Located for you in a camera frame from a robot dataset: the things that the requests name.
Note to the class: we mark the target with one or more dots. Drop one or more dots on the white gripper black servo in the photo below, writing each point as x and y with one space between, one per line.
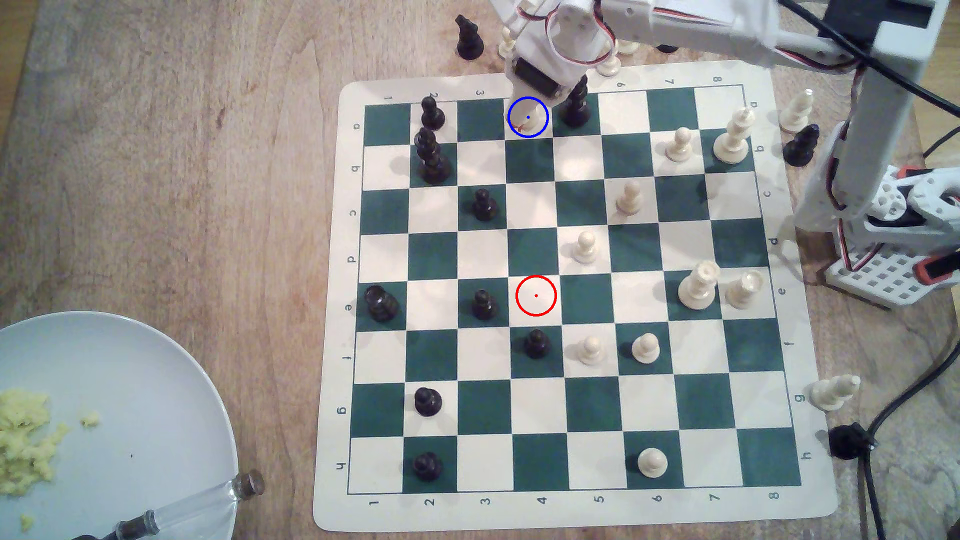
536 80

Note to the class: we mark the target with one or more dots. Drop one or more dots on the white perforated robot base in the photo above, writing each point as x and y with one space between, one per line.
892 281

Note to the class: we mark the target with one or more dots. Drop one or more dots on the tall black chess king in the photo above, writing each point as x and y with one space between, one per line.
576 105

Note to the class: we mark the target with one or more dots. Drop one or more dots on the white chess pawn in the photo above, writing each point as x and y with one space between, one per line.
630 198
585 247
590 350
652 462
506 46
609 66
645 348
680 145

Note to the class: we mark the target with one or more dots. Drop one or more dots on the black chess pawn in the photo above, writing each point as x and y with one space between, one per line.
427 402
427 466
431 114
485 204
536 343
484 304

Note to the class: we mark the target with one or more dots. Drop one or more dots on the tall black chess queen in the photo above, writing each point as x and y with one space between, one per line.
433 161

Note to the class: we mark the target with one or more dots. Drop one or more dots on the white chess knight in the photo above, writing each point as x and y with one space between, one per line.
628 49

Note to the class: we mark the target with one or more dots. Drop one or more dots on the black chess knight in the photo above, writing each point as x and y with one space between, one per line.
801 145
667 49

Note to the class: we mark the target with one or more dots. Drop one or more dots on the white king square b8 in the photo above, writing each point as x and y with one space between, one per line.
733 139

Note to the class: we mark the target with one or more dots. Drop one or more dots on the black chess rook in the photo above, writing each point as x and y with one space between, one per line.
381 304

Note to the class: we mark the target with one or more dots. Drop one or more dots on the white chess bishop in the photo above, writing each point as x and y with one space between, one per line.
832 392
796 112

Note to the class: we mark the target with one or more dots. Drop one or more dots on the white chess rook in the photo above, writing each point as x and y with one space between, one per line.
745 289

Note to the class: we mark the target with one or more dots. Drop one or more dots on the green white chess board mat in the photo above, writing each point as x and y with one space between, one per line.
570 420

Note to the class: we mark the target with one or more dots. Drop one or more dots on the pale blue plate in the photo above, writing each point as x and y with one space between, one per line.
135 405

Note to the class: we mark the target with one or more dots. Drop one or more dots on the small yellow food crumb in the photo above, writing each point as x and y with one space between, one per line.
91 419
26 521

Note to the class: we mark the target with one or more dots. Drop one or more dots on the yellow mashed food heap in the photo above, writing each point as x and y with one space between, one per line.
22 442

